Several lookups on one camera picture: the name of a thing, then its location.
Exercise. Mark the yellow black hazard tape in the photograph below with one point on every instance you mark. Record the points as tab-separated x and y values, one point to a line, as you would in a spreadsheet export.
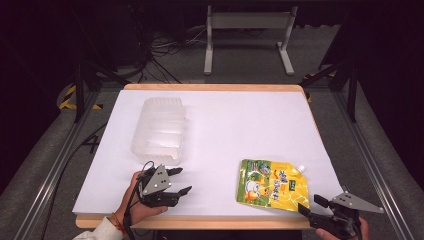
66	98

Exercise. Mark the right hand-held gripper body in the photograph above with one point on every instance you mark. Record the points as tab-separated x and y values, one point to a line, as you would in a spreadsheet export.
346	203

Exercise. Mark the person's right hand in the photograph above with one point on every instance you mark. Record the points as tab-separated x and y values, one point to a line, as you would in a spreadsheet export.
365	231

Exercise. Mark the translucent plastic container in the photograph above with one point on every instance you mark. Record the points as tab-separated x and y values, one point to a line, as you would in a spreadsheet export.
160	130

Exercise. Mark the black tripod stand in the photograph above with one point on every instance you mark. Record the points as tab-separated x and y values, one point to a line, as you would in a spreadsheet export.
79	90
351	86

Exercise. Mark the yellow green spout pouch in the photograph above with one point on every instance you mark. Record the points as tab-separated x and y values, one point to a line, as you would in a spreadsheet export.
271	185

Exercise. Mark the person's left hand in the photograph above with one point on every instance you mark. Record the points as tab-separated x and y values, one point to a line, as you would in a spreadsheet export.
136	211

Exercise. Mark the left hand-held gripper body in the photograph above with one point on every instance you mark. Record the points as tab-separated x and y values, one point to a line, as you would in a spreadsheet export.
155	181

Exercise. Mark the aluminium floor rail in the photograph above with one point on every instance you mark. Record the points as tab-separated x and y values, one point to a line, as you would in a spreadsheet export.
53	170
370	160

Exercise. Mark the white metal stand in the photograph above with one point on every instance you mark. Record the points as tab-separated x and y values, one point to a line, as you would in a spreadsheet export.
250	20

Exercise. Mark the white table cover sheet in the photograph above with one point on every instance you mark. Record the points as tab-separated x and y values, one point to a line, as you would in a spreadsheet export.
240	126

